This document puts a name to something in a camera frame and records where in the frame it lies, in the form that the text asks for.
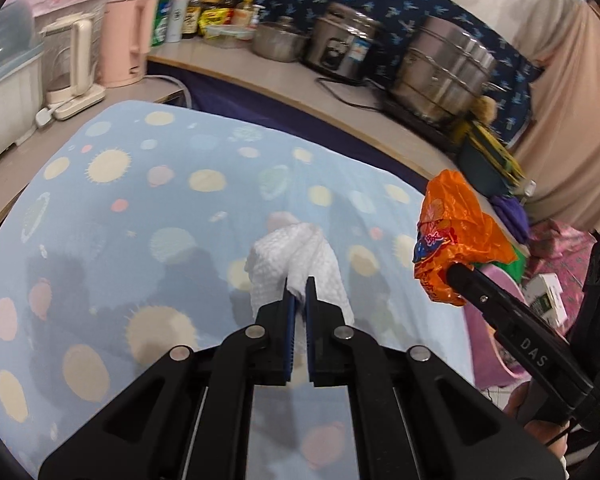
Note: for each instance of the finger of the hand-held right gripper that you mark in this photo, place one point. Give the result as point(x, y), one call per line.
point(475, 290)

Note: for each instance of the black induction cooker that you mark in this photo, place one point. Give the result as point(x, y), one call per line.
point(415, 117)

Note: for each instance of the orange liquid bottle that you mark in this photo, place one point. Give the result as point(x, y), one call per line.
point(246, 12)

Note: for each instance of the person's right hand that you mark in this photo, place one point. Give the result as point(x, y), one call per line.
point(540, 432)

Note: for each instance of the large orange wrapper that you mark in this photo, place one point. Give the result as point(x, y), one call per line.
point(455, 220)

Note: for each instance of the small green white carton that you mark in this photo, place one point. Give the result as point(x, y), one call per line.
point(545, 300)

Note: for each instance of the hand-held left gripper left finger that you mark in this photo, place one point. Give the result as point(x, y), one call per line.
point(289, 340)

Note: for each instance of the dark bottle white label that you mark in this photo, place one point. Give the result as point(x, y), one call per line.
point(191, 15)

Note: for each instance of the glass jar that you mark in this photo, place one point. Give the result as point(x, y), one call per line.
point(209, 2)

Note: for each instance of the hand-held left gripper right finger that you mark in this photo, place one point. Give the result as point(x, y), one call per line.
point(311, 340)

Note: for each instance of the beige curtain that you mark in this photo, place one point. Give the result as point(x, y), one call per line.
point(575, 110)

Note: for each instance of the yellow loofah sponge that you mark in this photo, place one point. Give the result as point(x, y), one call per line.
point(485, 108)

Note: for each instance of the steel rice cooker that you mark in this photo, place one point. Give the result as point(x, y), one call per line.
point(342, 45)

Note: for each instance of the purple cloth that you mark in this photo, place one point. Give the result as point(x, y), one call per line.
point(512, 215)

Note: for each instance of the white glass electric kettle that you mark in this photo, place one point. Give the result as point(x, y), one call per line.
point(75, 60)

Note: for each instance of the dark green basin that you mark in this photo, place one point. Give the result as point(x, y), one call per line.
point(485, 170)

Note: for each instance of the white blue canister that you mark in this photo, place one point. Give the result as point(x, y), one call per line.
point(176, 15)

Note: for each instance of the white dish rack with cover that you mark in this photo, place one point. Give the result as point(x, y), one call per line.
point(5, 85)

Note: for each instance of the clear plastic food container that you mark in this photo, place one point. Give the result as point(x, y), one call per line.
point(230, 34)

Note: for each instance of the pink electric kettle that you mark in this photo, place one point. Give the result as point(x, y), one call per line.
point(127, 40)

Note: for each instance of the yellow snack packet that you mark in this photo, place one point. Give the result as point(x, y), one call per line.
point(215, 17)

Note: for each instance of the green plastic item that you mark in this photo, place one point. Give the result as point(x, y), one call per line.
point(520, 262)

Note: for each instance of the white power plug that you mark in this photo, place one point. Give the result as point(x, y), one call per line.
point(43, 117)

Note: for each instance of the white embossed paper towel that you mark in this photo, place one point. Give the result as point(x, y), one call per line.
point(300, 255)

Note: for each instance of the steel pot with glass lid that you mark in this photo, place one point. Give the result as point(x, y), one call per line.
point(278, 42)

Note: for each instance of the steel steamer pot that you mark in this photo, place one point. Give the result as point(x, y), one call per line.
point(445, 70)

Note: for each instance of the green label bottle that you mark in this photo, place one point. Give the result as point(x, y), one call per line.
point(160, 22)

